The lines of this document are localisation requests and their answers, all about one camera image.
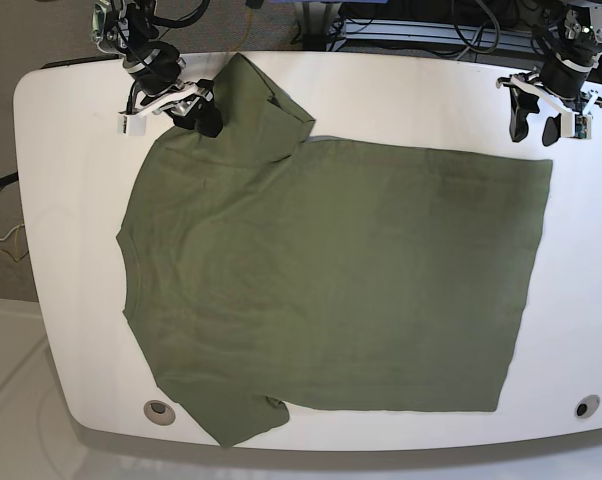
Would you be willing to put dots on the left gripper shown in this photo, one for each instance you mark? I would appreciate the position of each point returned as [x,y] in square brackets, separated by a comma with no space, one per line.
[560,79]

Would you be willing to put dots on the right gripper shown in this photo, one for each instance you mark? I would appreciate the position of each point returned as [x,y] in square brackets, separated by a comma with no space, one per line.
[161,88]

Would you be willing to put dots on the olive green T-shirt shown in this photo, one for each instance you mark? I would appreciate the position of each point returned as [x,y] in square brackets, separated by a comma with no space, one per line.
[266,268]

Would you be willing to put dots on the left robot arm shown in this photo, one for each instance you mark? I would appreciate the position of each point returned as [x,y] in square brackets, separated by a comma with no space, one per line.
[572,48]

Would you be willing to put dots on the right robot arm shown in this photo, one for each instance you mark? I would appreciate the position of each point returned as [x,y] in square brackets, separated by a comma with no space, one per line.
[130,30]

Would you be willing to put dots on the silver equipment rack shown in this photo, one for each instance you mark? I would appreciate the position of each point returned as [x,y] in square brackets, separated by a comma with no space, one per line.
[330,25]

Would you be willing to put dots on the right table grommet hole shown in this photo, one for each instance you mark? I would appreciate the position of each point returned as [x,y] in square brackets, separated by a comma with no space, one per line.
[587,407]

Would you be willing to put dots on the table grommet hole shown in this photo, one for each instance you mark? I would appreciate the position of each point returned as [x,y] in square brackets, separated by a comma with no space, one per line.
[159,413]
[587,407]

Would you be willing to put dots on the left table grommet hole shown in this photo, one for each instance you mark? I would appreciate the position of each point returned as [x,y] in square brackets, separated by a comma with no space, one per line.
[159,413]

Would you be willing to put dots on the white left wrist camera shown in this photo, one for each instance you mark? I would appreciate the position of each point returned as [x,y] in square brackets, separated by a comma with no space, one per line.
[583,127]

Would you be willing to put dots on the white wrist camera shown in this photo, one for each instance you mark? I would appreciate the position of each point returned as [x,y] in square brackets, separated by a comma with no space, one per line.
[131,125]
[583,127]

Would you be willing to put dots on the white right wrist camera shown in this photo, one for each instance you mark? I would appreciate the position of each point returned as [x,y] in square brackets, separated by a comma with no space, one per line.
[131,125]

